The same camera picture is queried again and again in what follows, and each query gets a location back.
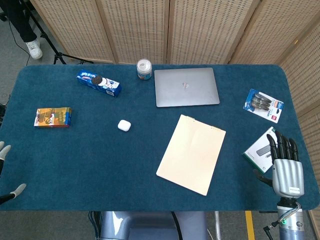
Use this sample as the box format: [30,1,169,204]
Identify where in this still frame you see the grey closed laptop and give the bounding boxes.
[153,67,221,108]

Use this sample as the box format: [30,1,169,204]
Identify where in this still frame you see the blue-grey robot torso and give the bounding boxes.
[99,211,209,240]

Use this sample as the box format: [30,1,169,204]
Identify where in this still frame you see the teal table mat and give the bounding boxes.
[0,64,320,212]

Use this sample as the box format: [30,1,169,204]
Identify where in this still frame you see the white sneaker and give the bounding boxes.
[25,38,44,60]

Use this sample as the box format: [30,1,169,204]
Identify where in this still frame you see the orange snack box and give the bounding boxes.
[33,107,73,129]

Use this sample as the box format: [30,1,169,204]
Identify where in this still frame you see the black torso cable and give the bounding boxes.
[170,211,182,240]

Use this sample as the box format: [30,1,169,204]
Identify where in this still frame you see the beige paper folder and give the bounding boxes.
[156,114,227,197]

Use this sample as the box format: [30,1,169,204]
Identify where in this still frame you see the wooden rattan folding screen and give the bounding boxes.
[29,0,320,240]

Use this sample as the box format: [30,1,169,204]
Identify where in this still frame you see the black tripod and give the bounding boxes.
[23,0,94,66]

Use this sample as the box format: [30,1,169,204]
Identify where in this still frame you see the white earbuds case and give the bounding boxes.
[117,119,131,132]

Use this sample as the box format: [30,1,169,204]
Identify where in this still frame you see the white table leg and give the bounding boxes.
[214,211,222,240]

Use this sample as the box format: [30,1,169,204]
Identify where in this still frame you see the blue cookie box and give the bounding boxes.
[76,69,123,99]

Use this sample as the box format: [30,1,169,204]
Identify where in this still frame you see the battery blister pack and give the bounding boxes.
[242,88,286,124]

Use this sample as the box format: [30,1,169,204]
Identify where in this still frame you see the white green USB hub box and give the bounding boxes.
[242,126,278,175]

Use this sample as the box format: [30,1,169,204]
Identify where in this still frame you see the person leg black trousers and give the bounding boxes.
[3,0,38,44]

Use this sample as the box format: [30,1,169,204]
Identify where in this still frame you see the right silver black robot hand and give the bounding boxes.
[252,131,306,199]

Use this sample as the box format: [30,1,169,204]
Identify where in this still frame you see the white-lidded jar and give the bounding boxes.
[136,58,153,81]

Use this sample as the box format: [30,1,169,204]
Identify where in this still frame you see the left grey-tipped robot hand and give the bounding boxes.
[0,140,27,206]

